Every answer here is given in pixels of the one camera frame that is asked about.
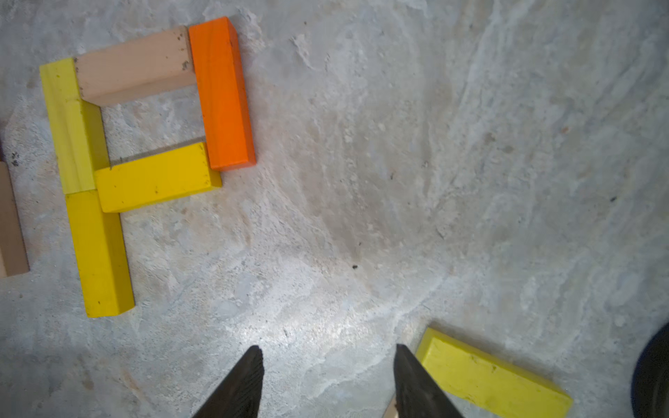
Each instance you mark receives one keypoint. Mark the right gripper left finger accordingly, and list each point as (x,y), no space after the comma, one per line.
(239,394)

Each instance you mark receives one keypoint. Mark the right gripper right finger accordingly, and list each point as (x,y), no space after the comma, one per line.
(416,393)

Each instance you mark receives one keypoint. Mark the tan block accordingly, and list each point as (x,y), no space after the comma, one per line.
(391,410)
(143,67)
(14,259)

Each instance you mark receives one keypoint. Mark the yellow block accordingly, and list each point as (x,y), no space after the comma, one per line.
(488,382)
(99,248)
(77,127)
(155,179)

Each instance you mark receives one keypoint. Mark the orange block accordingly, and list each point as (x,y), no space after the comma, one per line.
(223,98)

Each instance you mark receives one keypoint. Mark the black microphone stand base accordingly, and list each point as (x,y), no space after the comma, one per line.
(649,390)

